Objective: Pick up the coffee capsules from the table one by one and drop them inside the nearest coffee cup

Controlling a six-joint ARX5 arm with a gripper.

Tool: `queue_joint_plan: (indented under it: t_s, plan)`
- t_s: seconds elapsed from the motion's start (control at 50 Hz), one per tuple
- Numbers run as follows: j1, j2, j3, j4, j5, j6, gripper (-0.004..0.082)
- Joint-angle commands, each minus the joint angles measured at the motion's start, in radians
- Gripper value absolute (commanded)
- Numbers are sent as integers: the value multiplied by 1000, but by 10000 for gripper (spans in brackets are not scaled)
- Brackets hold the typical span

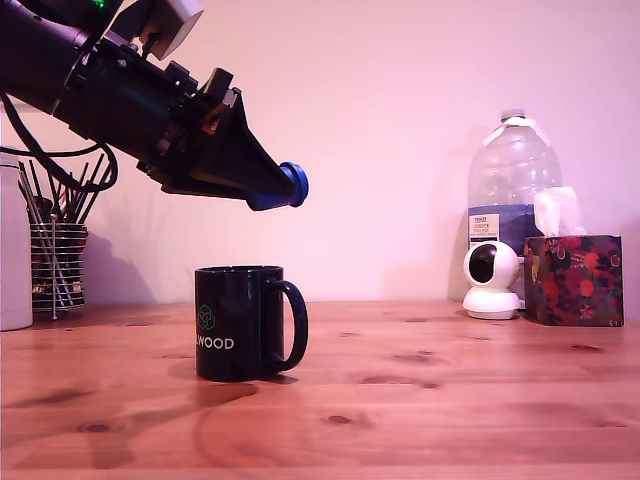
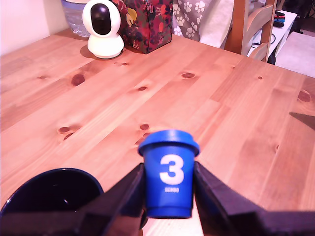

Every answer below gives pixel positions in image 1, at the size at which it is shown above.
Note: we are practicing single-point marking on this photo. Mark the blue coffee capsule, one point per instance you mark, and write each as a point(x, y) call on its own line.
point(301, 185)

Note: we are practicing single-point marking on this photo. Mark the black straw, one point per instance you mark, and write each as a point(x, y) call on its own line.
point(38, 182)
point(92, 187)
point(81, 192)

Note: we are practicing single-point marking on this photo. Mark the grey metal straw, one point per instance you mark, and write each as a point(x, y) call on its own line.
point(31, 200)

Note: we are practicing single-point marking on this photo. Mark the dark blue printed mug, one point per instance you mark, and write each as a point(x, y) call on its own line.
point(235, 325)

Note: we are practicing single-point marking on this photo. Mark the white bottle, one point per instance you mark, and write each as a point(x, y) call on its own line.
point(14, 250)

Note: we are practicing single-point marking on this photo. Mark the large clear water bottle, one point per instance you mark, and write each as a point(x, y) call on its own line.
point(510, 165)

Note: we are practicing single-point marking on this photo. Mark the white paper tissue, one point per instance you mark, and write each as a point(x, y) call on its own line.
point(557, 210)

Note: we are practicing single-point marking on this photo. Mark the floral tissue box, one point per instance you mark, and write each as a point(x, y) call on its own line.
point(575, 280)

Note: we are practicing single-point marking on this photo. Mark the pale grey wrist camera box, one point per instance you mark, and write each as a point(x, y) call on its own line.
point(175, 20)

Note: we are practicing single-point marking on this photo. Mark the small white round camera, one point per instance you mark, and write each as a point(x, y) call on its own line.
point(492, 280)

